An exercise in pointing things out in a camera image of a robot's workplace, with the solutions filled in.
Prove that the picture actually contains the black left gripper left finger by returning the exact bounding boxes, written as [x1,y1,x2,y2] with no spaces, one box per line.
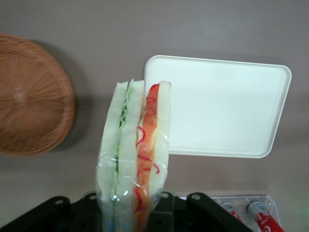
[69,191,102,232]

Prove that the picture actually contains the cream white plastic tray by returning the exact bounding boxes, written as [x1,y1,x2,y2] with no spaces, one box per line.
[144,55,293,159]

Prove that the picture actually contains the plastic sandwich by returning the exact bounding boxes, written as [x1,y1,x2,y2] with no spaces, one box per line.
[95,79,173,232]

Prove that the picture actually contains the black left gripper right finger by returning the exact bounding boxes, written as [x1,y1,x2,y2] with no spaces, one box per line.
[149,189,194,232]

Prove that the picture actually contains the red toothpaste tube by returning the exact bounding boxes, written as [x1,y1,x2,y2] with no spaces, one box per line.
[220,202,245,225]
[247,200,286,232]

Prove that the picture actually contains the brown round wicker basket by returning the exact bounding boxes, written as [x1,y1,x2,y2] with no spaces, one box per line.
[0,33,76,158]

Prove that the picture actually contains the clear acrylic organizer box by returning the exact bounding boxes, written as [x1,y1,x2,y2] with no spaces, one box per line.
[209,194,282,232]

